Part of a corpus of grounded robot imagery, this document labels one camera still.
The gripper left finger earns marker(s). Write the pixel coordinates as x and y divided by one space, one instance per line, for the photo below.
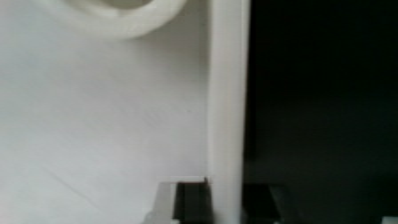
182 205

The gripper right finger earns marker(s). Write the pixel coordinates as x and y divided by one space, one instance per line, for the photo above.
264 203

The white square tabletop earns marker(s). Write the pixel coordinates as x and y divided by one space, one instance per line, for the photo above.
122 106

